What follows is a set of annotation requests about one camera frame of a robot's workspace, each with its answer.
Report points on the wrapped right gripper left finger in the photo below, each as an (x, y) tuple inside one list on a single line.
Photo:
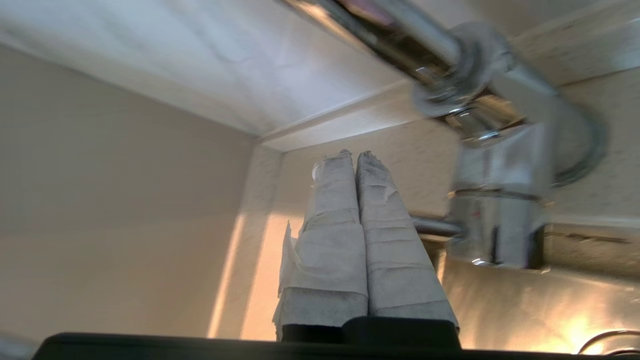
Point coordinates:
[(330, 250)]

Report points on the wrapped right gripper right finger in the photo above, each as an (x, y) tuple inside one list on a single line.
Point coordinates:
[(395, 260)]

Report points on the chrome gooseneck kitchen faucet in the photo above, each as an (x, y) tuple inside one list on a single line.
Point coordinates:
[(500, 225)]

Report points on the stainless steel sink basin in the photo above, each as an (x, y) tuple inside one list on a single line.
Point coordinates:
[(525, 310)]

